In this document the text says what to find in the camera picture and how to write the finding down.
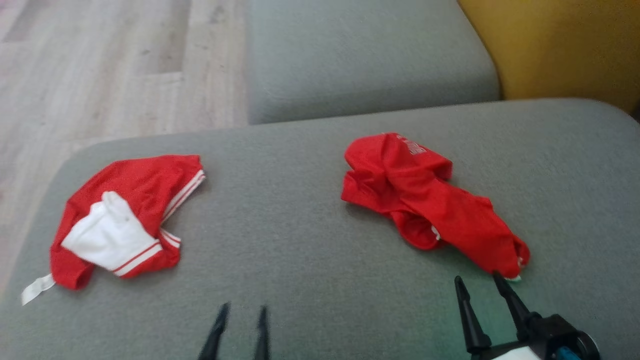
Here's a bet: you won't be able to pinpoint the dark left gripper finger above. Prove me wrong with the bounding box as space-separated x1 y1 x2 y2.
197 301 232 360
253 305 271 360

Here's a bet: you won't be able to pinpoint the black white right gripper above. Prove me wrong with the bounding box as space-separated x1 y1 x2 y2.
454 271 576 360

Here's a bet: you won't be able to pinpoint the red shorts with white waistband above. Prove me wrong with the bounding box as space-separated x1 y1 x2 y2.
341 132 531 281

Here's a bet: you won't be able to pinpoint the red and white jersey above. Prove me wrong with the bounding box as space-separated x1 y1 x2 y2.
20 154 207 307

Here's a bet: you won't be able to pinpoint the grey sofa seat cushion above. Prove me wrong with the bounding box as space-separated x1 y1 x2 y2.
0 98 640 360

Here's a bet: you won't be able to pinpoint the mustard yellow cushion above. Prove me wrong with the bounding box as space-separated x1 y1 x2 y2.
457 0 640 116

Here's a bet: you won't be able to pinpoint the grey sofa side cushion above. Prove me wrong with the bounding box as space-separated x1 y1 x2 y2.
246 0 502 125

